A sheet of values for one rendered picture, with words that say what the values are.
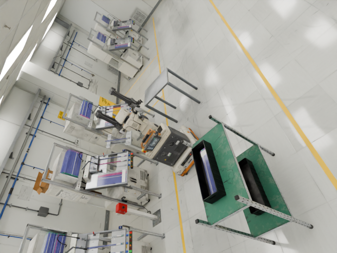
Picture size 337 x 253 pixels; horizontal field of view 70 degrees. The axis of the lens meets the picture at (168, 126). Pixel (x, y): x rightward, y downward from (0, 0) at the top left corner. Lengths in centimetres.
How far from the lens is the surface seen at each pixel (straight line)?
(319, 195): 281
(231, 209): 207
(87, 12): 1117
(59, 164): 463
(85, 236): 391
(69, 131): 547
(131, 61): 834
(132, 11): 1095
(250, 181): 276
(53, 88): 724
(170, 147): 373
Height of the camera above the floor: 252
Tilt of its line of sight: 29 degrees down
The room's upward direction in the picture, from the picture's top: 63 degrees counter-clockwise
